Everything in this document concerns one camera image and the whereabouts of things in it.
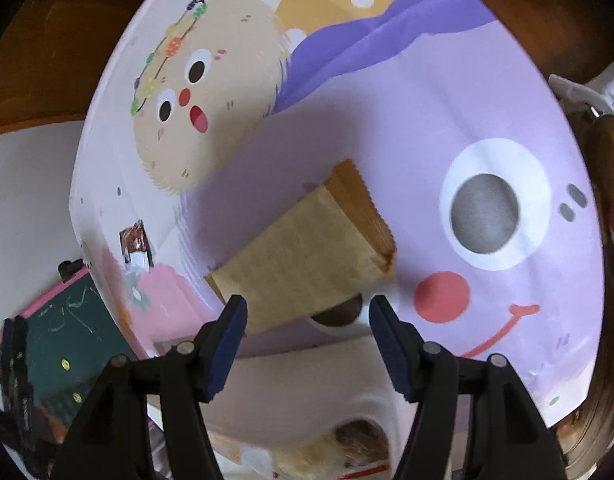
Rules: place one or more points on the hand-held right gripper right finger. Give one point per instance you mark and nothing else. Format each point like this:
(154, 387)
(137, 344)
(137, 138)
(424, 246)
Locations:
(393, 355)

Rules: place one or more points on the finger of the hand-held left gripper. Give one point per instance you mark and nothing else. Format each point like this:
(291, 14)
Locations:
(19, 385)

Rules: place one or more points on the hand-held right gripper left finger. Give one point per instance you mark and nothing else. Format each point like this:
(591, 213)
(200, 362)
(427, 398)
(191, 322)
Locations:
(227, 350)

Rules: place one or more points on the white plastic tray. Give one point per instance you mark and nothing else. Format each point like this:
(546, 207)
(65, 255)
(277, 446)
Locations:
(277, 390)

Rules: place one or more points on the tan snack packet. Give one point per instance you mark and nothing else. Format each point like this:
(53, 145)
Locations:
(302, 255)

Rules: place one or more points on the small dark red packet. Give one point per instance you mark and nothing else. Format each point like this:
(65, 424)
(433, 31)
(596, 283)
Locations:
(135, 245)

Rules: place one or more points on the cartoon printed table cover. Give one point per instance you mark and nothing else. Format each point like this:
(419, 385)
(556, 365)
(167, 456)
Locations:
(397, 125)

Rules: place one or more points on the brown glossy object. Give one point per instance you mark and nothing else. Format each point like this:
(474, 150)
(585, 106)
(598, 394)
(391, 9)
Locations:
(612, 160)

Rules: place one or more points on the white paper bag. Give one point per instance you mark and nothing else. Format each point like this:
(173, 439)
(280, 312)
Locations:
(577, 92)

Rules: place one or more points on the green chalkboard with pink frame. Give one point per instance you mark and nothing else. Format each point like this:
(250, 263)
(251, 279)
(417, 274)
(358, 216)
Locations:
(62, 330)

